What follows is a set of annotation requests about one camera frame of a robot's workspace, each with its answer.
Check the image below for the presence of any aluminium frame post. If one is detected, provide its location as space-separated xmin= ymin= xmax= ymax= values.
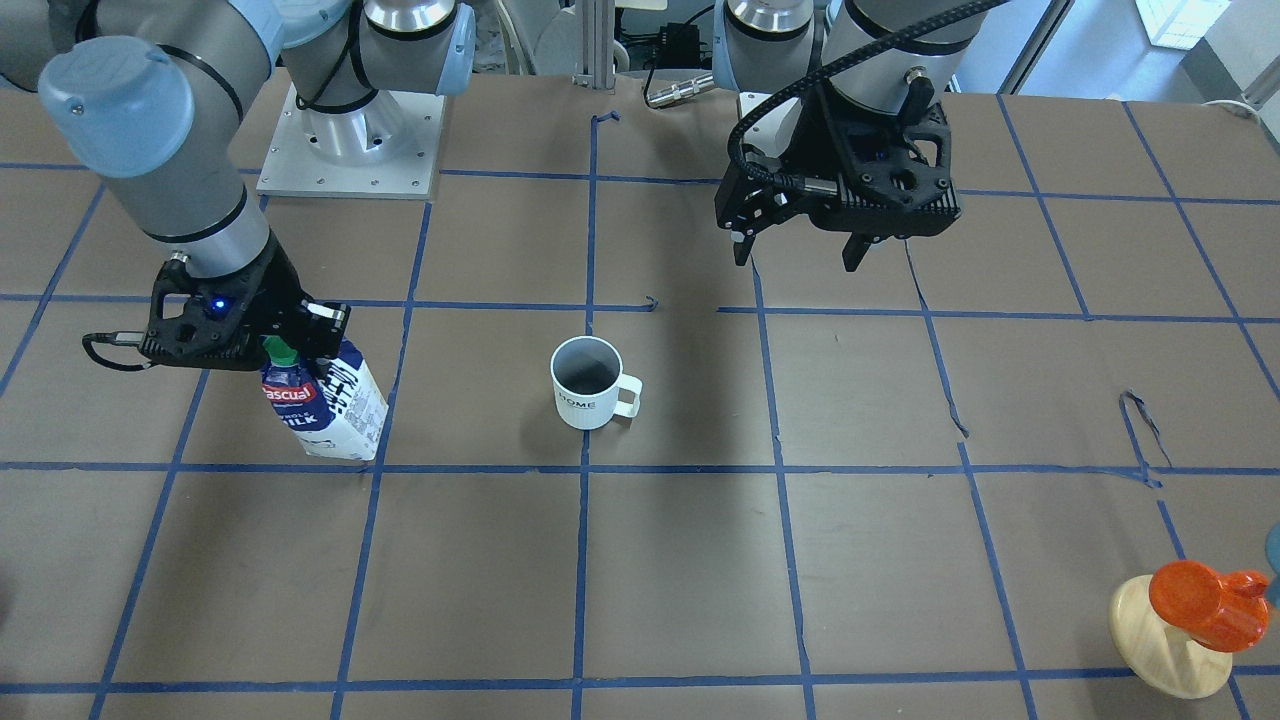
xmin=573 ymin=0 xmax=616 ymax=94

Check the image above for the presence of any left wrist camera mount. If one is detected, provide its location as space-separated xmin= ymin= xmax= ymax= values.
xmin=790 ymin=76 xmax=963 ymax=237

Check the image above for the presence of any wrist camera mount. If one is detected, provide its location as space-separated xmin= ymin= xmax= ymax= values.
xmin=81 ymin=254 xmax=270 ymax=372
xmin=790 ymin=76 xmax=963 ymax=237

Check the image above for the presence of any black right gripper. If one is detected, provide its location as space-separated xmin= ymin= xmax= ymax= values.
xmin=255 ymin=240 xmax=351 ymax=359

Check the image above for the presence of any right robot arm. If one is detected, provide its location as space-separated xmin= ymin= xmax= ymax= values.
xmin=3 ymin=1 xmax=476 ymax=372

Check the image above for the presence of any wooden mug tree stand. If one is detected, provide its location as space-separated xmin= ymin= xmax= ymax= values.
xmin=1108 ymin=574 xmax=1234 ymax=700

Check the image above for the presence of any orange mug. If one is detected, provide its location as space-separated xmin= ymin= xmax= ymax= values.
xmin=1148 ymin=560 xmax=1270 ymax=653

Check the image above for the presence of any white HOME mug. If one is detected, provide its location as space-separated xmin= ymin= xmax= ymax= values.
xmin=549 ymin=336 xmax=643 ymax=430

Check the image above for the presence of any blue white milk carton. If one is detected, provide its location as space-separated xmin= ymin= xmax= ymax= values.
xmin=261 ymin=336 xmax=387 ymax=461

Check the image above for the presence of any blue mug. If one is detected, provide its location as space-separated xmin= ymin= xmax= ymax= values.
xmin=1263 ymin=523 xmax=1280 ymax=610

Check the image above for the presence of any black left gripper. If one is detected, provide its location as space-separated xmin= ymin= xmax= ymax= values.
xmin=714 ymin=161 xmax=881 ymax=273

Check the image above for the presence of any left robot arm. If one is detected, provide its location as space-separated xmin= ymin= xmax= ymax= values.
xmin=713 ymin=1 xmax=993 ymax=272

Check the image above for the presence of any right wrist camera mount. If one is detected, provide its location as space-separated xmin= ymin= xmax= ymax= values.
xmin=81 ymin=254 xmax=270 ymax=372

